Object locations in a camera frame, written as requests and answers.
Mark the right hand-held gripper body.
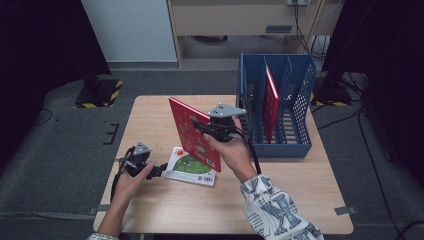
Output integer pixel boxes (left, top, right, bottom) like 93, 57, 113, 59
199, 102, 248, 143

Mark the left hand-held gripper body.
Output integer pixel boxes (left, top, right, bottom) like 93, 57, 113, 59
118, 141, 153, 178

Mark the red picture book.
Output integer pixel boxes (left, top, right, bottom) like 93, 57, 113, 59
168, 96, 223, 174
263, 64, 281, 144

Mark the white book with green leaf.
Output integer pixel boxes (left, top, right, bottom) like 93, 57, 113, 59
164, 146, 217, 188

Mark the blue file rack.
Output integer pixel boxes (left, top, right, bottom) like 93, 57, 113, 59
234, 51, 318, 159

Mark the person's left hand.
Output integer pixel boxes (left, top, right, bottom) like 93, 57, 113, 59
112, 163, 155, 208

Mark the person's right hand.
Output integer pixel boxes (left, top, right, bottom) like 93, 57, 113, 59
203, 133, 258, 184

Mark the grey tape strip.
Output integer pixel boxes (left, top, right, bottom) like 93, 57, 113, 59
334, 205, 358, 216
88, 204, 112, 216

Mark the black stand with striped base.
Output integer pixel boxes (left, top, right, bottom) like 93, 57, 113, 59
309, 71, 354, 108
73, 66, 124, 109

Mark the wooden cabinet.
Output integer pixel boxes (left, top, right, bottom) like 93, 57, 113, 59
166, 0, 344, 69

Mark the black curtain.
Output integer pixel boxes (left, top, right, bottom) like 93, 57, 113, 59
321, 0, 424, 188
0, 0, 113, 174

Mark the left hand-held gripper cable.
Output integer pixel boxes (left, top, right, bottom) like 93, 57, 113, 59
109, 148, 135, 201

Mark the hand-held gripper cable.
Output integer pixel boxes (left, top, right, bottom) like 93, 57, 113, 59
233, 128, 263, 176
109, 148, 135, 201

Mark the right hand-held gripper cable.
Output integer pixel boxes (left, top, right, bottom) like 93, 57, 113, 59
233, 128, 263, 176

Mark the black floor cable loop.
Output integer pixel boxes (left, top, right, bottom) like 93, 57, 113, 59
31, 108, 54, 128

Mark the black hanging cable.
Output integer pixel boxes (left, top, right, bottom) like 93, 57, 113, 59
293, 0, 321, 58

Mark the yellow hanging cable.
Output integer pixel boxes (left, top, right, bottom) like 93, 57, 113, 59
303, 0, 344, 54

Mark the long black floor cable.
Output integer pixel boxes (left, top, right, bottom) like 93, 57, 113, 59
357, 106, 403, 240

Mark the curved black floor cable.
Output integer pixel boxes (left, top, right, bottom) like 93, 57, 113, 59
394, 219, 424, 240

